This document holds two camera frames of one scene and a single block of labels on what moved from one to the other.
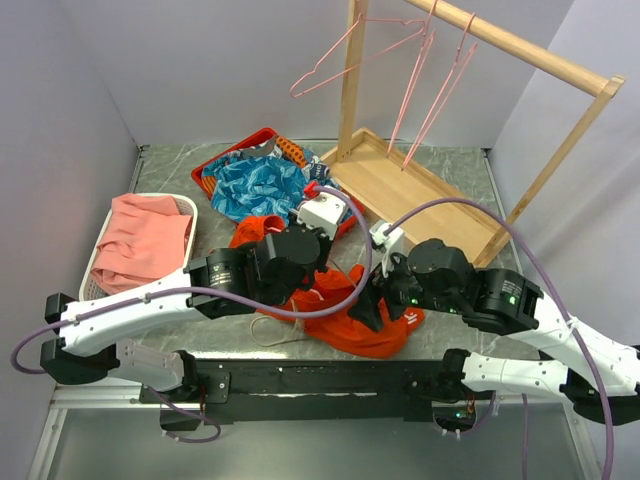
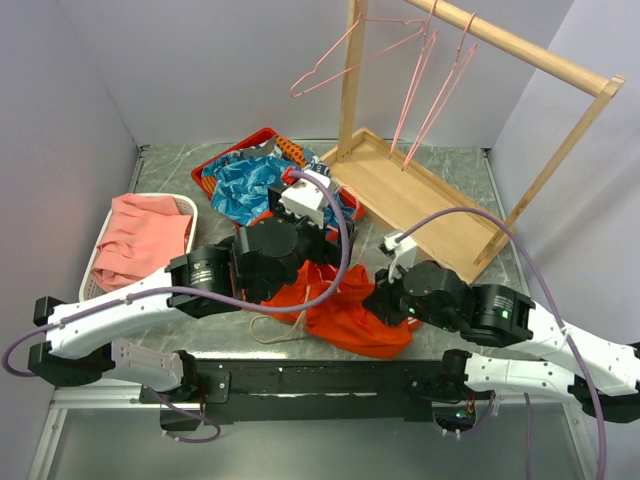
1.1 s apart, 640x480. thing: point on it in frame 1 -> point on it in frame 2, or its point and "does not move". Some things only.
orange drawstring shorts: x=343 y=331 does not move
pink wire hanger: x=340 y=270 -> x=358 y=204
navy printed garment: x=318 y=171 does not move
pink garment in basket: x=145 y=237 does not move
